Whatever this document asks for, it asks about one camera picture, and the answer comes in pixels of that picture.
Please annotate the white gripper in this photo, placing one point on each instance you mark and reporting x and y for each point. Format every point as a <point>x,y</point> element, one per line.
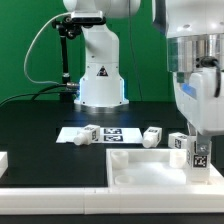
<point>196,100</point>

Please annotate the white square table top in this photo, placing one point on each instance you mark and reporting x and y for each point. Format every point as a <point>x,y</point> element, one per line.
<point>145,168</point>

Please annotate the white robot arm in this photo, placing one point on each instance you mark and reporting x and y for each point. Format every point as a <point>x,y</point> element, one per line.
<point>194,31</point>

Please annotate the white paper marker sheet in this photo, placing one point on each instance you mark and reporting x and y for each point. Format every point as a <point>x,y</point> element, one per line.
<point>107,135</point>

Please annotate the white left obstacle block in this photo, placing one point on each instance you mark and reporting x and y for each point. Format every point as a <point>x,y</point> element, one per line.
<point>3,163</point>

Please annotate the white front rail fence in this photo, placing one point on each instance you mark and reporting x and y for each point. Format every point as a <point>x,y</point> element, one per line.
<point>121,200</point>

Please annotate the black camera on stand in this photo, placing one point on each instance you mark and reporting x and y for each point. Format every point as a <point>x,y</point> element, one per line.
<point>88,17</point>

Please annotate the black camera stand pole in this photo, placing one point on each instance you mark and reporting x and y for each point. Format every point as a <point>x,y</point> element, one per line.
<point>67,30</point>

